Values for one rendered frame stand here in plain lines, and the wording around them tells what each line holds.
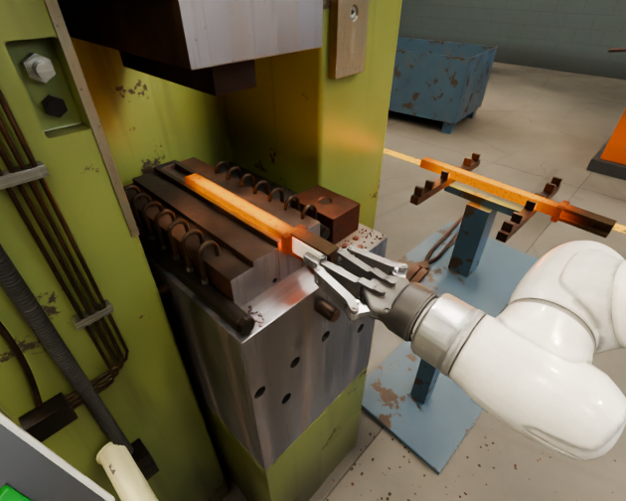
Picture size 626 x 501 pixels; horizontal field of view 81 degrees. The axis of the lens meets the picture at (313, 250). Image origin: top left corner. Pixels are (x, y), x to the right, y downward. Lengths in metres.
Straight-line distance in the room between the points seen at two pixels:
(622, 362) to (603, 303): 1.62
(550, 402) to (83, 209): 0.59
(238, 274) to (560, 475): 1.37
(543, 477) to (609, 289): 1.18
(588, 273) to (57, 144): 0.65
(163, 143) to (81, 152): 0.45
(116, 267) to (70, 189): 0.14
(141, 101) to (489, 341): 0.82
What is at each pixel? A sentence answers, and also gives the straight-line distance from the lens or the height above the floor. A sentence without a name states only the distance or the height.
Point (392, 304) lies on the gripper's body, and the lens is 0.48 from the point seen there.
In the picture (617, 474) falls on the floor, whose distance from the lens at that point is 1.78.
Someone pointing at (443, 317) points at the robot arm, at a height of 1.03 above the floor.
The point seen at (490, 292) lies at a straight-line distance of 1.07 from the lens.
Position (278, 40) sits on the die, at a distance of 0.50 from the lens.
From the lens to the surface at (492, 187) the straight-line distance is 0.97.
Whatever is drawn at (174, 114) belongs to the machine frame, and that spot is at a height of 1.08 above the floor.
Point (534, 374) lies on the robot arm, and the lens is 0.44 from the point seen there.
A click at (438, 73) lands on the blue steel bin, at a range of 4.14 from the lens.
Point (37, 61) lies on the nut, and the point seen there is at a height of 1.27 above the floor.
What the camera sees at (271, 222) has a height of 1.01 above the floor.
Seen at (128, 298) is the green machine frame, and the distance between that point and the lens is 0.67.
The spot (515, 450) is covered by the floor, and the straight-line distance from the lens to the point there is 1.64.
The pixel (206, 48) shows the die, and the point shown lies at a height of 1.29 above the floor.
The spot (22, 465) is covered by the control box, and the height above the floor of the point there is 1.04.
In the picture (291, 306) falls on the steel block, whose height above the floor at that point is 0.91.
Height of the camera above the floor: 1.35
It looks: 38 degrees down
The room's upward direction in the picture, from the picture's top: straight up
